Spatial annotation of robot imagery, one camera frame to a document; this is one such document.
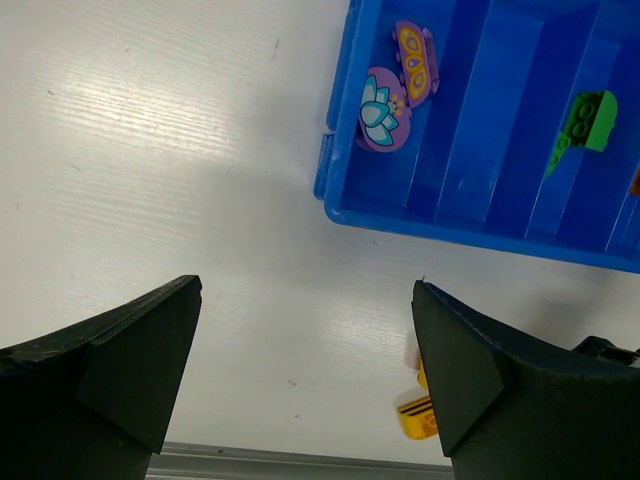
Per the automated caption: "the blue divided plastic bin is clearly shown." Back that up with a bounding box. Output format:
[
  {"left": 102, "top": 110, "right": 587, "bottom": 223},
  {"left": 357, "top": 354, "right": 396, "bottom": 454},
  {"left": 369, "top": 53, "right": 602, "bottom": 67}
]
[{"left": 314, "top": 1, "right": 639, "bottom": 273}]

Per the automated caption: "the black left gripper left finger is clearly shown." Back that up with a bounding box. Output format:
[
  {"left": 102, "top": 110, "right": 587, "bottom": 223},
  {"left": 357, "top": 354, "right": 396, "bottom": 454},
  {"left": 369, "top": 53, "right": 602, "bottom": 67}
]
[{"left": 1, "top": 275, "right": 202, "bottom": 479}]

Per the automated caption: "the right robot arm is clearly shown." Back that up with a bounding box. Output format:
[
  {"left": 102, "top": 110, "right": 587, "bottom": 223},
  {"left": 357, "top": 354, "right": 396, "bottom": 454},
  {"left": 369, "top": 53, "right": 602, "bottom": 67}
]
[{"left": 573, "top": 336, "right": 639, "bottom": 369}]

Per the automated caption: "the yellow lego brick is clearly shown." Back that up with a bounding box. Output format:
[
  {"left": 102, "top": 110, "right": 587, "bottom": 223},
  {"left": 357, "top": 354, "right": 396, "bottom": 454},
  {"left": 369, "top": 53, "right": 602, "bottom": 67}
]
[{"left": 395, "top": 360, "right": 439, "bottom": 441}]

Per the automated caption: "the brown lego plate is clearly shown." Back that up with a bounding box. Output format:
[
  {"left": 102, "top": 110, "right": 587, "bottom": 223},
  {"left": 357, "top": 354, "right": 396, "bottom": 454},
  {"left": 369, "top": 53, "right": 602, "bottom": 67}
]
[{"left": 629, "top": 169, "right": 640, "bottom": 196}]

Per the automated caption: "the aluminium frame rail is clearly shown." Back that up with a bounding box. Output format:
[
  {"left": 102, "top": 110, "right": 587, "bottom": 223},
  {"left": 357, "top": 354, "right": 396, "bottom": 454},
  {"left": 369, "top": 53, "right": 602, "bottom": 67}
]
[{"left": 146, "top": 442, "right": 454, "bottom": 479}]

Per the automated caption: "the purple lego brick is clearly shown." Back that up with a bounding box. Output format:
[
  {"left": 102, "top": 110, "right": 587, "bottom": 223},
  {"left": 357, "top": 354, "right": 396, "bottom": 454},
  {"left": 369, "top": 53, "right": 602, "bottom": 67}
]
[{"left": 392, "top": 20, "right": 440, "bottom": 109}]

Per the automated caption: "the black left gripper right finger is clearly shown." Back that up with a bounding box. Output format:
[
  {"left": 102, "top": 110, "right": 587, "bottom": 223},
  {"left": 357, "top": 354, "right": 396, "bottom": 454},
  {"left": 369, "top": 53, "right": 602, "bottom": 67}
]
[{"left": 412, "top": 281, "right": 639, "bottom": 479}]

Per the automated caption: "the green lego brick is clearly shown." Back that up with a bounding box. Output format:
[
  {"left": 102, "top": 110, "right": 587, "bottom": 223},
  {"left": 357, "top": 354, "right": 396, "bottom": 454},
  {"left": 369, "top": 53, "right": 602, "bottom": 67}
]
[{"left": 545, "top": 132, "right": 575, "bottom": 178}]

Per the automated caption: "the purple flower lego piece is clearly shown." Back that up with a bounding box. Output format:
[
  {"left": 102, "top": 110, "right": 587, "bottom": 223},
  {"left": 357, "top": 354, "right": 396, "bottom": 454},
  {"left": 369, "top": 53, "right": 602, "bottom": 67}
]
[{"left": 356, "top": 67, "right": 412, "bottom": 153}]

